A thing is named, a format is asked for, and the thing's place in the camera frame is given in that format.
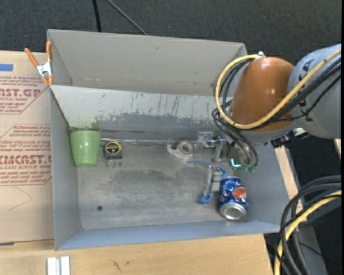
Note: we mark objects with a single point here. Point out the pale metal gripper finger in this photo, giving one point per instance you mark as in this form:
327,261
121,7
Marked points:
214,176
207,139

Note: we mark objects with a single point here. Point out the blue thin curved piece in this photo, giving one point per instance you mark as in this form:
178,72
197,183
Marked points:
195,162

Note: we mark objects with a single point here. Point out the blue crushed drink can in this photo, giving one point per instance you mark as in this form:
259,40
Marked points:
232,193

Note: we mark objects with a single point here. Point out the clear tape dispenser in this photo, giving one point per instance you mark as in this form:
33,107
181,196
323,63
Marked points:
180,150

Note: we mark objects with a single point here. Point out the grey metal bin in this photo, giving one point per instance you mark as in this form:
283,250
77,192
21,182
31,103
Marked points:
149,188

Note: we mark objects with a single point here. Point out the black and yellow tape measure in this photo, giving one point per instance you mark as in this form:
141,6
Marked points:
113,150

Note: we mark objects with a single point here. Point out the green plastic cup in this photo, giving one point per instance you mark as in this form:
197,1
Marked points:
85,149

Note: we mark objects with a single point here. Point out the brown cardboard board, red print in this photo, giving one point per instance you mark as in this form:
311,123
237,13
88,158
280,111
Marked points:
23,205

